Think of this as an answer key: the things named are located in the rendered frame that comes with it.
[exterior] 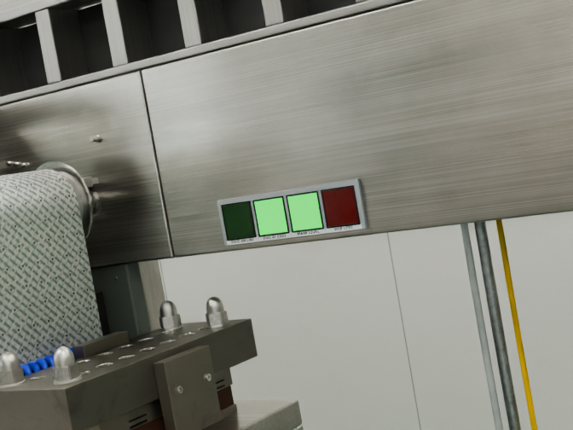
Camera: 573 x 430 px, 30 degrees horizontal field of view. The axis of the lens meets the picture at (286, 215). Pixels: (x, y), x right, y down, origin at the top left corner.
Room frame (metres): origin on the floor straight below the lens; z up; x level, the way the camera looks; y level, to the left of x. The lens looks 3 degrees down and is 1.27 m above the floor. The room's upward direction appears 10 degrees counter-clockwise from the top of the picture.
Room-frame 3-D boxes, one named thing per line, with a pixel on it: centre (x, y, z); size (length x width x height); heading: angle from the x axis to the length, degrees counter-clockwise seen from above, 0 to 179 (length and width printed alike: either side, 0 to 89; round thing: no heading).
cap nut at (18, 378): (1.42, 0.40, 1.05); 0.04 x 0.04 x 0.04
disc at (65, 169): (1.71, 0.36, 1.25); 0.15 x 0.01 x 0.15; 55
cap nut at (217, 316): (1.64, 0.13, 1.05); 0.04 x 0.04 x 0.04
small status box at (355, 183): (1.54, 0.00, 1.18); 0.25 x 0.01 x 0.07; 55
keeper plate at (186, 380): (1.49, 0.18, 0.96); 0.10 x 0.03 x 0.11; 145
